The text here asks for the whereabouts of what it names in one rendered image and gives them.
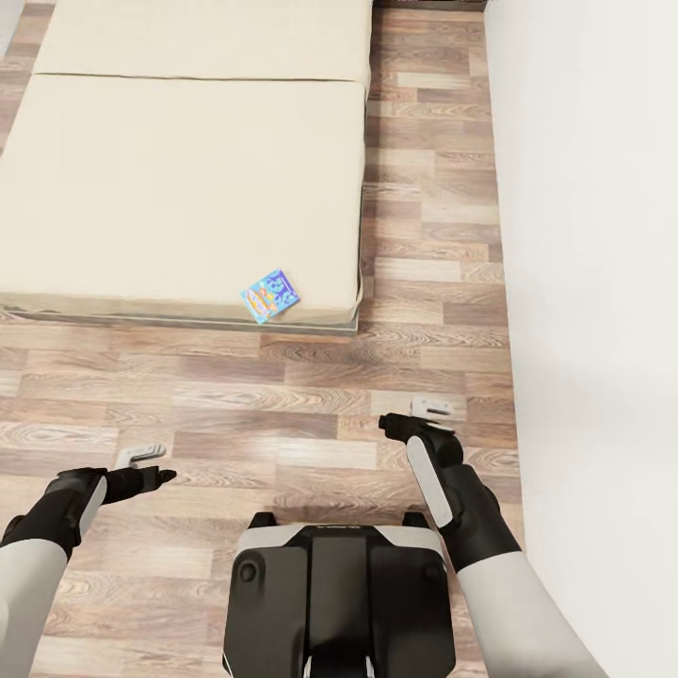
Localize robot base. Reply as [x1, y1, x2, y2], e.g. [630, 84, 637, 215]
[222, 512, 456, 678]

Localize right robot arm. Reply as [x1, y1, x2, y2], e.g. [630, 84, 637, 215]
[379, 395, 609, 678]

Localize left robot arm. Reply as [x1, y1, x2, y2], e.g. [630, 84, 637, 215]
[0, 443, 177, 678]

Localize board game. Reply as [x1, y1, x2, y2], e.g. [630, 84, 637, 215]
[240, 269, 300, 325]

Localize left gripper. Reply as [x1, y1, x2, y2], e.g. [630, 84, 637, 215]
[115, 466, 177, 502]

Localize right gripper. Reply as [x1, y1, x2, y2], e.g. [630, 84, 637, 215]
[379, 413, 420, 444]

